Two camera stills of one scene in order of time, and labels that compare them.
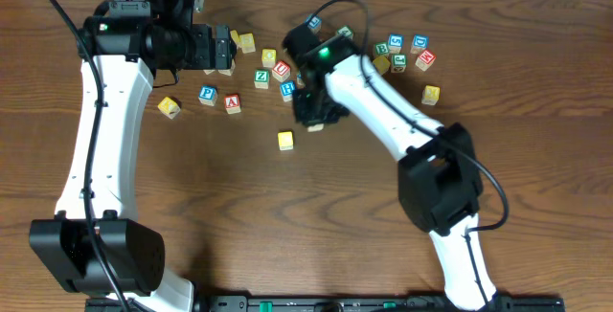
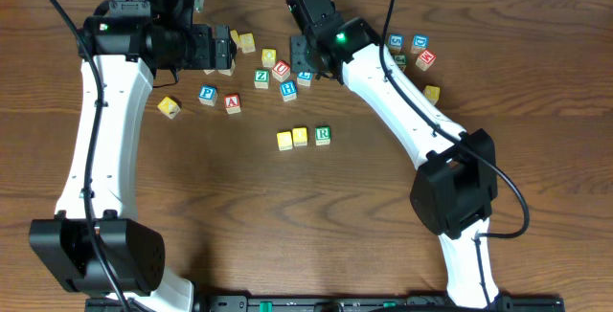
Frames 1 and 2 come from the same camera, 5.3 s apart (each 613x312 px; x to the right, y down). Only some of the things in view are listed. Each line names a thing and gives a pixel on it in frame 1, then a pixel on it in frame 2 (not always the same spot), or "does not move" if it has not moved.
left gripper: x=222 y=47 does not move
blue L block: x=299 y=81 does not move
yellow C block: x=285 y=141 does not move
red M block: x=425 y=60 does not move
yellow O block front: x=316 y=127 to x=300 y=136
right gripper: x=317 y=106 to x=300 y=55
